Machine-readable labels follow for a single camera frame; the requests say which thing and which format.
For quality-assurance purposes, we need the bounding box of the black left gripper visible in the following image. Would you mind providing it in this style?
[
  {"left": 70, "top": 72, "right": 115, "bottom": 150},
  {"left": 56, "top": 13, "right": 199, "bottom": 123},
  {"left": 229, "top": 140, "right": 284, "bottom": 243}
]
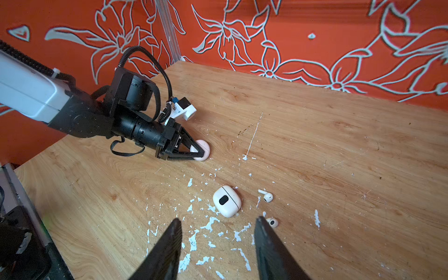
[{"left": 154, "top": 120, "right": 205, "bottom": 161}]

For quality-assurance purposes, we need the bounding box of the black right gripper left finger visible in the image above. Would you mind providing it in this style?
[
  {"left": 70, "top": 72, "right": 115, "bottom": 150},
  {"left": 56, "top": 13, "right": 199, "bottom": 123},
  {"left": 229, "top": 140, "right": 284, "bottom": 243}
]
[{"left": 129, "top": 218, "right": 182, "bottom": 280}]

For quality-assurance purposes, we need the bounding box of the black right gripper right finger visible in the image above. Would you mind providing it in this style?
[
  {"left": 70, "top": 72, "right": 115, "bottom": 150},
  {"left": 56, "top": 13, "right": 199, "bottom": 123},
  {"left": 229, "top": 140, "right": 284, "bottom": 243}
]
[{"left": 254, "top": 216, "right": 310, "bottom": 280}]

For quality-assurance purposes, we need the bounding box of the white earbud charging case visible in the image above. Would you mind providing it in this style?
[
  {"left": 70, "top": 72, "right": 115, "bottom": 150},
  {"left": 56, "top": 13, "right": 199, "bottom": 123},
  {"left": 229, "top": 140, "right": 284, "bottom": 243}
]
[{"left": 213, "top": 185, "right": 242, "bottom": 218}]

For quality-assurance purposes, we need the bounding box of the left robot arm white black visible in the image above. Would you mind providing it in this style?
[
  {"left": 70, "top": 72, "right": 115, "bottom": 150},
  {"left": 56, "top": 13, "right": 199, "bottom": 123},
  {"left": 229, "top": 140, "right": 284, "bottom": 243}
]
[{"left": 1, "top": 42, "right": 210, "bottom": 161}]

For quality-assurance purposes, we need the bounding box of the white earbud near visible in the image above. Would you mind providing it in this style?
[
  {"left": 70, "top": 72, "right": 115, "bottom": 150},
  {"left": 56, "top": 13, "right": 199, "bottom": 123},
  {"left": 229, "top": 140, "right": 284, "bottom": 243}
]
[{"left": 262, "top": 211, "right": 279, "bottom": 228}]

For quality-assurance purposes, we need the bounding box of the white earbud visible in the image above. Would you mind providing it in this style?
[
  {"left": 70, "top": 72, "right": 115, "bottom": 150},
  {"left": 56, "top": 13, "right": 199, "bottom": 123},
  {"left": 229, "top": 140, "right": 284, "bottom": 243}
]
[
  {"left": 257, "top": 189, "right": 274, "bottom": 203},
  {"left": 262, "top": 211, "right": 279, "bottom": 228}
]

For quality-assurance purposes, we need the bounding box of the white earbud far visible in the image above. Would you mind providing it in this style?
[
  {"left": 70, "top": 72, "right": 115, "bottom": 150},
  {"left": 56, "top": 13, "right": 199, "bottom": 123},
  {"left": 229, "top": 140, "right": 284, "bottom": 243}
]
[{"left": 257, "top": 189, "right": 274, "bottom": 203}]

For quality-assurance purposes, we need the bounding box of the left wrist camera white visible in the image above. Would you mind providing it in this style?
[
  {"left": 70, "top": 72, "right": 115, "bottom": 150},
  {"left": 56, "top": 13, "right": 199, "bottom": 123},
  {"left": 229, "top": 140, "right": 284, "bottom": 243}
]
[{"left": 159, "top": 97, "right": 197, "bottom": 125}]

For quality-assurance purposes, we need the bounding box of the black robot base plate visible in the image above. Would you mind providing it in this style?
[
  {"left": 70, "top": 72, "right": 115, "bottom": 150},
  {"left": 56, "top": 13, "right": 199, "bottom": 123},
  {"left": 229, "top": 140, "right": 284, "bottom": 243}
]
[{"left": 0, "top": 162, "right": 74, "bottom": 280}]

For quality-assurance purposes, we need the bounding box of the aluminium frame rail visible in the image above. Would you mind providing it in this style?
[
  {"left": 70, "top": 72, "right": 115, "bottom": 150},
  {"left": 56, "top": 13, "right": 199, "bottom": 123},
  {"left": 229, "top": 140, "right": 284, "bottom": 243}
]
[{"left": 155, "top": 0, "right": 185, "bottom": 63}]

